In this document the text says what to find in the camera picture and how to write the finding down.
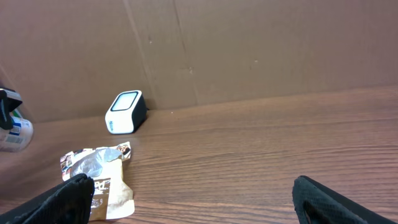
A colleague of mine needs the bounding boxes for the beige brown snack pouch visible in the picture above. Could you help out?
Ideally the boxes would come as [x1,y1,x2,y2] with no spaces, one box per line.
[60,141,135,221]

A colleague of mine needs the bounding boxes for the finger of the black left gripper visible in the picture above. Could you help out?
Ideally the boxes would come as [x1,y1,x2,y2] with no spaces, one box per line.
[1,88,22,130]

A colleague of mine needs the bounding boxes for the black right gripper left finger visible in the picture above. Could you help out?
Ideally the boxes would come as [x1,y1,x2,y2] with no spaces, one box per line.
[1,174,95,224]

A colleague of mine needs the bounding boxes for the green lid jar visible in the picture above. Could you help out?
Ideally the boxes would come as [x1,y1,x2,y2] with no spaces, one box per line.
[1,111,34,152]

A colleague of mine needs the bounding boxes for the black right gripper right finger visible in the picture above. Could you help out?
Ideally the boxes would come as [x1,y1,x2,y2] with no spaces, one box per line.
[292,175,396,224]

